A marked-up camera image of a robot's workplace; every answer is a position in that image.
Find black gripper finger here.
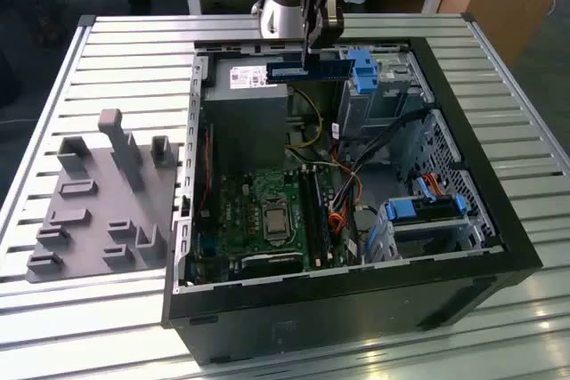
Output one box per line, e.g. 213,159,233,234
311,0,346,55
299,0,328,70

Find black RAM slot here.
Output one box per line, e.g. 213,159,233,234
298,165,322,268
310,165,335,262

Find blue disk carrier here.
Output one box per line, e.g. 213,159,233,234
348,47,381,93
385,198,468,223

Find grey drive cage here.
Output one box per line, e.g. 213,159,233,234
337,48,436,163

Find grey power supply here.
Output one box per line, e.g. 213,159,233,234
202,57,291,168

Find round grey speaker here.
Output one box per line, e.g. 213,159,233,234
354,206,380,235

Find green motherboard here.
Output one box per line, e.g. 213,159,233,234
191,166,354,284

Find silver CPU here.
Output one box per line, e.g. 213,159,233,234
265,212,287,235

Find CPU socket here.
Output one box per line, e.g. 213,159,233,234
259,204,294,247

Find grey disk bay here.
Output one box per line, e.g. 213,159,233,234
362,195,507,266

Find grey parts rack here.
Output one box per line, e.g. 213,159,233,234
26,108,182,284

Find black PC case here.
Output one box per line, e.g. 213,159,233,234
159,35,544,366

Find yellow wire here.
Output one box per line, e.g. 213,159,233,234
286,87,325,150

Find orange and blue data cable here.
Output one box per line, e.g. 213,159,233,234
416,174,449,203

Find orange wire bundle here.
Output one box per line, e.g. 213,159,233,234
328,152,362,238

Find black wire waste basket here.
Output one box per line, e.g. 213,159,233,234
30,0,69,46

